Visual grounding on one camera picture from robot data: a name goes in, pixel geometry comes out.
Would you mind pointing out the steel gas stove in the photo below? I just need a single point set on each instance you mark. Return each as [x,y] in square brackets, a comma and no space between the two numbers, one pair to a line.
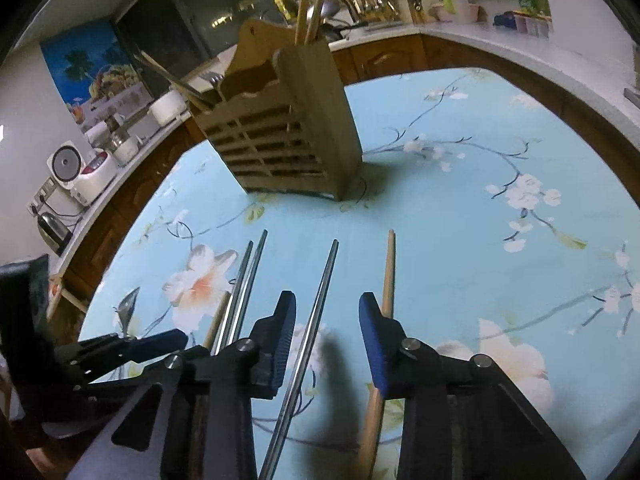
[632,96]

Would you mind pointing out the small metal spoon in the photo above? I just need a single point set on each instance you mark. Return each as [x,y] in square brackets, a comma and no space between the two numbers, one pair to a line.
[129,304]

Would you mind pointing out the green bottle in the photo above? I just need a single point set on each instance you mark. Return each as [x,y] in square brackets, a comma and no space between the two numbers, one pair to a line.
[530,2]

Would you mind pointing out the metal fork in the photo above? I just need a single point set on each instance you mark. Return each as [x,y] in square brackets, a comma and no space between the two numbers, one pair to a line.
[215,81]

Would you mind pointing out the tropical fruit wall poster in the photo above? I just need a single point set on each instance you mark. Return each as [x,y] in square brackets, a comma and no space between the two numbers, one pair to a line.
[95,80]

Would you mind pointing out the wooden lower cabinets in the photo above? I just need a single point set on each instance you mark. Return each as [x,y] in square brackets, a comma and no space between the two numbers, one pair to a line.
[385,55]

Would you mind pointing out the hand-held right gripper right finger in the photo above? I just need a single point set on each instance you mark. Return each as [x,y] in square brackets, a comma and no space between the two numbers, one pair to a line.
[375,350]

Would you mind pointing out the knife block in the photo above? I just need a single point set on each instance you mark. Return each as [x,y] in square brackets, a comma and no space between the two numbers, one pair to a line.
[415,6]

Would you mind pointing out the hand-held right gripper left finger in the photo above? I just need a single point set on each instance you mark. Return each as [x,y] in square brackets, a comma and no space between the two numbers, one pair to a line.
[277,345]

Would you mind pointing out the black wok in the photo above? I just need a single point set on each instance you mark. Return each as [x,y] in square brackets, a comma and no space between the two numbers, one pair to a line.
[332,12]

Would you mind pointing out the metal chopstick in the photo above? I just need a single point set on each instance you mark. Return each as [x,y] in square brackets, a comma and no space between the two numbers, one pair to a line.
[320,300]
[252,275]
[240,285]

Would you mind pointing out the wall power outlet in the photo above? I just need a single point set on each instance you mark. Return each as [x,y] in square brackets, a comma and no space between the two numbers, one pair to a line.
[42,195]

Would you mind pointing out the white juicer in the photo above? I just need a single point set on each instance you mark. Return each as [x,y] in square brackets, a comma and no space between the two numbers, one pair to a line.
[120,142]

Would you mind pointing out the stainless steel kettle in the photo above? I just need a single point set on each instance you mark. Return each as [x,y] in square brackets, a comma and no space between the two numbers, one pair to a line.
[52,227]

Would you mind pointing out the pink and green containers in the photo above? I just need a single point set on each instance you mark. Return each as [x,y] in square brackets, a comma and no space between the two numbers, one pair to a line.
[457,5]

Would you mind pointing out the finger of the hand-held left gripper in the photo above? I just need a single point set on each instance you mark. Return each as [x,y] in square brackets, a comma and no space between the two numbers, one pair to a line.
[100,342]
[160,345]

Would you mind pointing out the wooden slatted utensil holder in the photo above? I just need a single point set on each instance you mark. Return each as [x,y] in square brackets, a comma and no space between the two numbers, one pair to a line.
[300,110]

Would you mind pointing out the wooden stool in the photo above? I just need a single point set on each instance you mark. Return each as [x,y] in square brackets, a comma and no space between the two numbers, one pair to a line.
[67,300]

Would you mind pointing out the dark kitchen window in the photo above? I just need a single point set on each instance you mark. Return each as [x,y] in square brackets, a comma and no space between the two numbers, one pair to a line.
[200,15]

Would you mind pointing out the yellow bottle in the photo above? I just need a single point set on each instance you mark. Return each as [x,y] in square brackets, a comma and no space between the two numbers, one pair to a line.
[287,6]

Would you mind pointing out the white small containers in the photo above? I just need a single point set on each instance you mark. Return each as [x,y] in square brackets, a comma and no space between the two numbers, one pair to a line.
[532,25]

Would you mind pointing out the dark blue container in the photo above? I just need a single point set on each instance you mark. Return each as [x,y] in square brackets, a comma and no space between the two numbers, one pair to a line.
[505,20]

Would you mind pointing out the white kitchen countertop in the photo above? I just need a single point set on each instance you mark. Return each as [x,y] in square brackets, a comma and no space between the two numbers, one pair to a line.
[500,45]

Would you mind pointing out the white rice cooker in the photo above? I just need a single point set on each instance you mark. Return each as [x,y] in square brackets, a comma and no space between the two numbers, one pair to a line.
[75,170]

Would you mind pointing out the white round pot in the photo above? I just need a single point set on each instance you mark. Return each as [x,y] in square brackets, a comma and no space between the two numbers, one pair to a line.
[167,107]

